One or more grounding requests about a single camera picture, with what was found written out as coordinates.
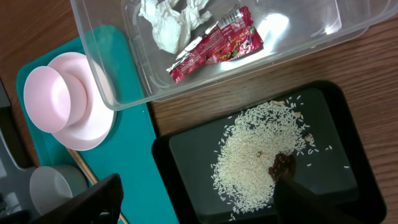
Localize small pink bowl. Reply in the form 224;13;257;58
24;66;87;133

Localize crumpled white tissue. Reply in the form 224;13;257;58
139;0;212;54

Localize large white round plate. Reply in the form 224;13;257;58
49;52;116;151

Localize brown food scrap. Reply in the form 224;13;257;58
268;153;296;182

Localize white paper cup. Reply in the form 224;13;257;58
29;166;73;215

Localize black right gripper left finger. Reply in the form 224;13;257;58
33;174;124;224

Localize pile of white rice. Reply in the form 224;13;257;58
210;98;319;222

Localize clear plastic waste bin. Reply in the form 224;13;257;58
71;0;397;111

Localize red snack wrapper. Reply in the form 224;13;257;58
167;6;263;83

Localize grey round bowl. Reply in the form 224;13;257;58
29;164;90;216

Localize left wooden chopstick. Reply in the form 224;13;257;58
67;148;128;223

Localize black plastic tray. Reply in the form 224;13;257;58
152;80;387;223

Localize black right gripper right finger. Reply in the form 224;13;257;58
274;175;361;224

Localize teal plastic serving tray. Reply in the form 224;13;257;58
16;26;178;224

